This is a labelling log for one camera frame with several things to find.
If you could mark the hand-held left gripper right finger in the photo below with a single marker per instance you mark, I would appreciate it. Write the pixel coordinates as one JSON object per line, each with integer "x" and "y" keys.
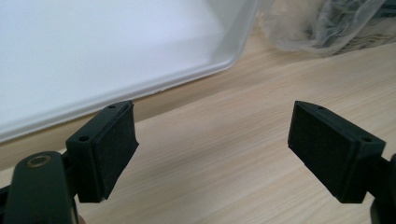
{"x": 330, "y": 155}

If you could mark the white plastic tray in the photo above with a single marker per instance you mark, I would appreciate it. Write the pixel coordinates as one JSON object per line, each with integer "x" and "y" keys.
{"x": 102, "y": 46}

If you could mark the clear plastic bag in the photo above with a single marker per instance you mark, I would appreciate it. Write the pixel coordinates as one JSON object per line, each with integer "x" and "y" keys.
{"x": 330, "y": 25}

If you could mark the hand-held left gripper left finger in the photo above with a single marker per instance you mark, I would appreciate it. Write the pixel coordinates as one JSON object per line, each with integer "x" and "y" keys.
{"x": 102, "y": 149}

